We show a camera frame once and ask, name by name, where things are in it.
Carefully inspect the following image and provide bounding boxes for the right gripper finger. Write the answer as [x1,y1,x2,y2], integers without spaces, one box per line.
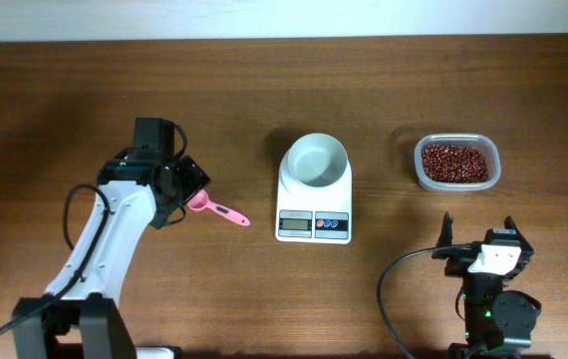
[504,215,533,252]
[436,211,453,247]

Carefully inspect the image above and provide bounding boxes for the pink measuring scoop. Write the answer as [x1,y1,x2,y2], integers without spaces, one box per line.
[187,189,251,226]

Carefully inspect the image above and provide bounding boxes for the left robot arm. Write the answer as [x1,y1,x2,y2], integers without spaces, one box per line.
[12,118,210,358]

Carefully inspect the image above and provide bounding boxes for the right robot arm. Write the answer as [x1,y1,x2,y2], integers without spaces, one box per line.
[431,213,542,358]

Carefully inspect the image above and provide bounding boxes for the white digital kitchen scale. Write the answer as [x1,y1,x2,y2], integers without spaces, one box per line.
[274,156,354,244]

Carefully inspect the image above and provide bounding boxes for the red beans in container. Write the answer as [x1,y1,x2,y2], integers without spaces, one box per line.
[421,145,489,183]

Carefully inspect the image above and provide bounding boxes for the clear plastic bean container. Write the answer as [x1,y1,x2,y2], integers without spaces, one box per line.
[414,134,501,191]

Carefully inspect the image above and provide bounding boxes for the white round bowl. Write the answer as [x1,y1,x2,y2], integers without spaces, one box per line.
[285,133,349,188]

